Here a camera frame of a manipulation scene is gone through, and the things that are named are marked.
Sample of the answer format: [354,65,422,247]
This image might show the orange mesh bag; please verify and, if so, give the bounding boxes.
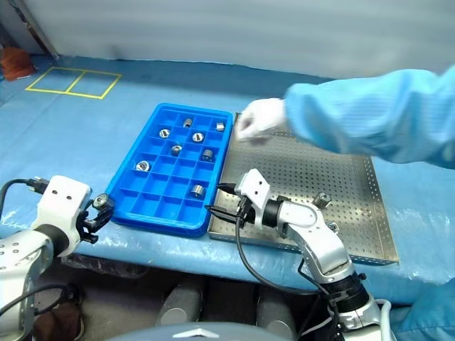
[0,47,35,82]

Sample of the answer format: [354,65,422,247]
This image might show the white hose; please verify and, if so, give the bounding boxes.
[375,299,394,341]

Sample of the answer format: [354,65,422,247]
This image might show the blue cleanroom coat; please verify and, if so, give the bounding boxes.
[389,276,455,341]

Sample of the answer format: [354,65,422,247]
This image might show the blue compartment tray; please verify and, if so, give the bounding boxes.
[106,102,235,238]

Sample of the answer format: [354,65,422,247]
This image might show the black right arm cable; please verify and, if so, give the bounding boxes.
[233,212,343,341]

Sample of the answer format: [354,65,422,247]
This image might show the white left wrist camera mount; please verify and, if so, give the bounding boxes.
[31,175,93,257]

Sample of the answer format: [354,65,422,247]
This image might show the white gloved person hand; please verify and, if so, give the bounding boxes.
[235,98,287,145]

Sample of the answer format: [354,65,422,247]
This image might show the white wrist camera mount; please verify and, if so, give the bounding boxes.
[232,168,273,230]
[31,175,93,257]

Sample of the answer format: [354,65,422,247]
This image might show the brown bag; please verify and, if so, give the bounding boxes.
[33,283,86,341]

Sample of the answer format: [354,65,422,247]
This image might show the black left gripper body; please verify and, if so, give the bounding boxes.
[76,210,103,245]

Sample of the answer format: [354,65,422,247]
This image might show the grey metal frame rail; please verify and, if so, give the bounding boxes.
[14,0,62,60]

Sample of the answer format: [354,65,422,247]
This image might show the perforated metal tray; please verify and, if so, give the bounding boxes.
[208,112,401,266]

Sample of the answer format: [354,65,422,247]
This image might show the grey robot torso dome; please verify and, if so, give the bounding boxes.
[124,321,296,341]

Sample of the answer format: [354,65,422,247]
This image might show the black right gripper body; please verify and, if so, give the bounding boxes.
[234,197,257,229]

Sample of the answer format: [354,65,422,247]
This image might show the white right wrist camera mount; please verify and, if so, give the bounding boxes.
[232,168,273,230]

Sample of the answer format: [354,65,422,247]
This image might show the yellow tape double square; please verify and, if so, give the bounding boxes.
[24,66,123,100]

